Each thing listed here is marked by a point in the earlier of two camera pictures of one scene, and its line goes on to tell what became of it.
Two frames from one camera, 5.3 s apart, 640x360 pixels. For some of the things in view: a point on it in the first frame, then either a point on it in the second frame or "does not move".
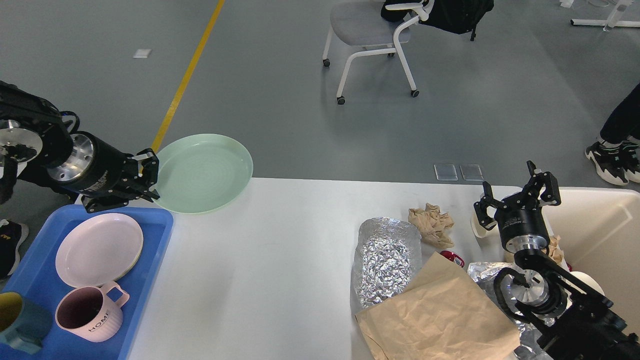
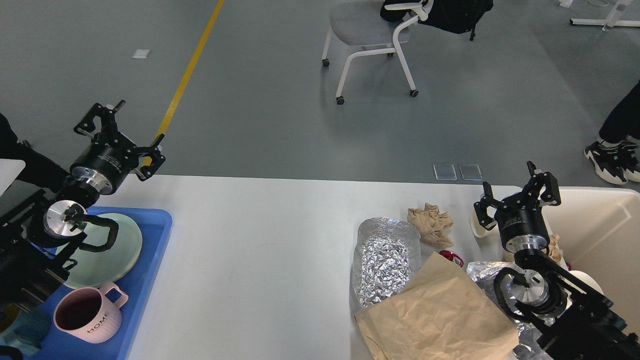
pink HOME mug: (92, 313) does not move
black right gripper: (520, 219) does not move
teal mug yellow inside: (24, 324) does not move
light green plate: (200, 173) → (113, 265)
